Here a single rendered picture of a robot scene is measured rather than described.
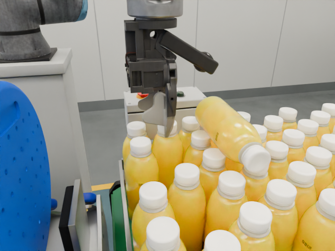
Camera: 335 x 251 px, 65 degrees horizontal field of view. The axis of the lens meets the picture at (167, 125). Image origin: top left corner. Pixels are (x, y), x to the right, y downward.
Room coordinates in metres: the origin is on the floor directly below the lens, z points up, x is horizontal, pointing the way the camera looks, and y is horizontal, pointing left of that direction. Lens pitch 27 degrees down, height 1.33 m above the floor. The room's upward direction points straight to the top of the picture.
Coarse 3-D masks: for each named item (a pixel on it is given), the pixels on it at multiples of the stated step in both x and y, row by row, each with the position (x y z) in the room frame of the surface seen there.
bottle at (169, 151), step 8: (160, 136) 0.46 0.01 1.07; (168, 136) 0.45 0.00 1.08; (176, 136) 0.46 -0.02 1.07; (152, 144) 0.47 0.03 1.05; (160, 144) 0.44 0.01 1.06; (168, 144) 0.44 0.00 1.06; (176, 144) 0.45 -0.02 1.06; (160, 152) 0.44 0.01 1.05; (168, 152) 0.44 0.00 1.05; (176, 152) 0.44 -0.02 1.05; (160, 160) 0.44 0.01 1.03; (168, 160) 0.43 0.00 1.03; (176, 160) 0.44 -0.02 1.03; (160, 168) 0.44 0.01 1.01; (168, 168) 0.44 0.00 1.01; (160, 176) 0.44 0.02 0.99; (168, 176) 0.43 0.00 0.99; (168, 184) 0.43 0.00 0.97
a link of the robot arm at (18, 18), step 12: (0, 0) 1.00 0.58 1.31; (12, 0) 1.01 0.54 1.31; (24, 0) 1.04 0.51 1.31; (36, 0) 1.06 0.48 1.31; (0, 12) 1.00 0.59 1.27; (12, 12) 1.01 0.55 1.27; (24, 12) 1.03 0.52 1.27; (36, 12) 1.05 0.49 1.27; (0, 24) 1.01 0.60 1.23; (12, 24) 1.01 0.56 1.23; (24, 24) 1.03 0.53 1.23; (36, 24) 1.08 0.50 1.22
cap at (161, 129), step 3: (174, 120) 0.48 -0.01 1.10; (174, 123) 0.46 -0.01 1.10; (159, 126) 0.46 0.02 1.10; (162, 126) 0.45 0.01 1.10; (174, 126) 0.46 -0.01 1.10; (159, 129) 0.46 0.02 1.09; (162, 129) 0.45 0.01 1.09; (174, 129) 0.46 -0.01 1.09; (162, 132) 0.45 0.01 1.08; (171, 132) 0.45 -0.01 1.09; (174, 132) 0.46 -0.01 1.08
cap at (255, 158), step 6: (246, 150) 0.32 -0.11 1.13; (252, 150) 0.31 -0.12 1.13; (258, 150) 0.31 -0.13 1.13; (264, 150) 0.31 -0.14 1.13; (246, 156) 0.31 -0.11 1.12; (252, 156) 0.31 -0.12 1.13; (258, 156) 0.31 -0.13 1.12; (264, 156) 0.31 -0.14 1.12; (270, 156) 0.31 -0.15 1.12; (246, 162) 0.31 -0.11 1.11; (252, 162) 0.31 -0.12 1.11; (258, 162) 0.31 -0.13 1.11; (264, 162) 0.31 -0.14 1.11; (246, 168) 0.31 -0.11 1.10; (252, 168) 0.31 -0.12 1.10; (258, 168) 0.31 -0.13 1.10; (264, 168) 0.31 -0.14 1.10
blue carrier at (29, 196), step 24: (0, 96) 0.29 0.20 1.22; (24, 96) 0.37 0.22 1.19; (0, 120) 0.28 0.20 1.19; (24, 120) 0.35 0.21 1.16; (0, 144) 0.26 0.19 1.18; (24, 144) 0.32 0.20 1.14; (0, 168) 0.24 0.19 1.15; (24, 168) 0.30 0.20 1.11; (48, 168) 0.40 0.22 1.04; (0, 192) 0.22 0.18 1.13; (24, 192) 0.28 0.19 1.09; (48, 192) 0.37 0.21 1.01; (0, 216) 0.21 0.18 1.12; (24, 216) 0.26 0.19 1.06; (48, 216) 0.34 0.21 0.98; (0, 240) 0.19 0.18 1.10; (24, 240) 0.24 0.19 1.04
